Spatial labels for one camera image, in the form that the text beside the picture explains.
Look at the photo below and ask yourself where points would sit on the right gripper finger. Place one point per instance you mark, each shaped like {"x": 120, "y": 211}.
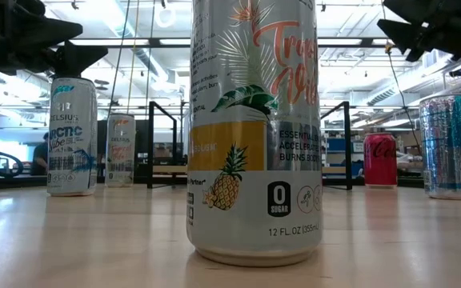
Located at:
{"x": 410, "y": 8}
{"x": 406, "y": 36}

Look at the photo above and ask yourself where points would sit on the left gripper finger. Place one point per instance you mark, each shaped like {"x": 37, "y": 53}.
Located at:
{"x": 74, "y": 60}
{"x": 50, "y": 34}

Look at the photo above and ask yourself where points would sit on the Celsius Arctic Vibe can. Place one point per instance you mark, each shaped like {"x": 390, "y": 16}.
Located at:
{"x": 72, "y": 152}

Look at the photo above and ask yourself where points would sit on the Celsius Tropical Vibe can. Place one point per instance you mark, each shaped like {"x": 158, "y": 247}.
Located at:
{"x": 254, "y": 200}
{"x": 120, "y": 160}

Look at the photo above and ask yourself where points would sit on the blue silver Red Bull can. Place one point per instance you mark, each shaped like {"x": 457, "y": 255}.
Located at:
{"x": 448, "y": 152}

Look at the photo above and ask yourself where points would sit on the red Coca-Cola can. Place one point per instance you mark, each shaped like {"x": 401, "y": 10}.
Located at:
{"x": 380, "y": 164}

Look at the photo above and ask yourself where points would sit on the black ceiling dome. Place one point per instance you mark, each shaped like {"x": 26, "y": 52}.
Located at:
{"x": 458, "y": 72}

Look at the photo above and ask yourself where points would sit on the black overhead crossbeam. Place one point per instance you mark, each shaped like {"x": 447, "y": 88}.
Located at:
{"x": 154, "y": 42}

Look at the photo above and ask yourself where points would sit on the person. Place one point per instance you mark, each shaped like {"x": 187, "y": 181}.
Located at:
{"x": 40, "y": 158}

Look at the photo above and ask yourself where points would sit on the blue storage bins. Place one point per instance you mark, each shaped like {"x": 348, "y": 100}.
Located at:
{"x": 336, "y": 145}

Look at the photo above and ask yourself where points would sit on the black table frame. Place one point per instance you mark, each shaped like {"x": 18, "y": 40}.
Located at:
{"x": 14, "y": 183}

